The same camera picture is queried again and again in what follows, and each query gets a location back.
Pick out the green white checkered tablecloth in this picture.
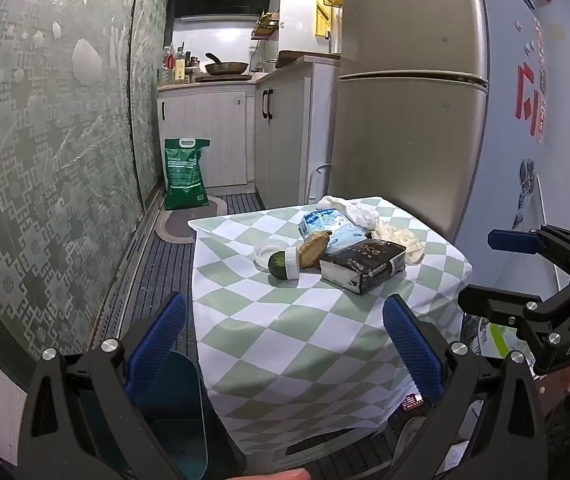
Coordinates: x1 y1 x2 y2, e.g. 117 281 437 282
187 196 473 461

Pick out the white tissue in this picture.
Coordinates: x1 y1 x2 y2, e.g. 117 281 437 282
316 195 381 231

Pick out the grey cartoon fridge sticker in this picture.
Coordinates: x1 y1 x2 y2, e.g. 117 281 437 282
514 159 538 231

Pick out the white green plastic bag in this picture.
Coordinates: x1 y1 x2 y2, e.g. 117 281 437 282
465 317 536 377

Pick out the person's left hand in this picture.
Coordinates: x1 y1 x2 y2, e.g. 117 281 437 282
242 468 312 480

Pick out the patterned glass sliding door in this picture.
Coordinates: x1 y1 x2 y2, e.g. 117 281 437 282
0 0 147 392
129 0 176 202

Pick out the dark stove plate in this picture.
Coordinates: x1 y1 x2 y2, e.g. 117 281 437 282
195 74 254 84

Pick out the cream paper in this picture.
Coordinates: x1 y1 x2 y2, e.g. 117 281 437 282
372 220 426 266

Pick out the green rice bag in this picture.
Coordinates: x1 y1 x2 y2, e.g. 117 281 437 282
164 137 212 211

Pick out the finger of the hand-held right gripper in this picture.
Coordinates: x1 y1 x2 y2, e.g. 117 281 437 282
457 284 552 332
487 223 570 277

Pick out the oval grey floor mat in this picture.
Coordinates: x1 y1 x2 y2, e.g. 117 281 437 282
155 195 228 245

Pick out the wooden cutting board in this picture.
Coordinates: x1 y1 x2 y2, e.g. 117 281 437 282
276 50 341 62

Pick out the frying pan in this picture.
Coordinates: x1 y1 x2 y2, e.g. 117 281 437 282
204 52 250 76

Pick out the teal plastic bin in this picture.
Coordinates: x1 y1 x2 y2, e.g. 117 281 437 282
125 350 211 480

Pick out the black carton box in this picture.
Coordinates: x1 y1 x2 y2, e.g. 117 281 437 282
319 239 408 296

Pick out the small green white bottle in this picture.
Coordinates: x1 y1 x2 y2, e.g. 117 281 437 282
268 247 301 281

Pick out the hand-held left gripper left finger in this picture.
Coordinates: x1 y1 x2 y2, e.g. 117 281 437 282
18 291 247 480

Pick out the silver refrigerator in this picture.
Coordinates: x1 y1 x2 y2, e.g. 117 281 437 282
329 0 570 321

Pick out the red fridge sticker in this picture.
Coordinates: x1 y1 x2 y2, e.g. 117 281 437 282
515 62 548 137

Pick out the blue cartoon plastic packet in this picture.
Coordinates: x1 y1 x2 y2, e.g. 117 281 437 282
299 208 373 256

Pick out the person's right hand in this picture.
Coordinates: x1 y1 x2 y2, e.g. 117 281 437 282
535 365 570 413

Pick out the yellow hanging rack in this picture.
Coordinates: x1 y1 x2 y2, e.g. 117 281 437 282
315 0 344 37

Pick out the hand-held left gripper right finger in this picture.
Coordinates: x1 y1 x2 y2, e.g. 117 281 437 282
382 294 548 480

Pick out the grey shoe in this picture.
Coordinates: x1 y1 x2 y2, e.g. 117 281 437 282
392 415 432 467

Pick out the wall spice rack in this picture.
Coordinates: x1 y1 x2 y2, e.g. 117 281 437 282
251 11 281 41

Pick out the white kitchen cabinet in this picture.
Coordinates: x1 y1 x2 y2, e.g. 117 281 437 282
254 56 342 211
156 82 257 197

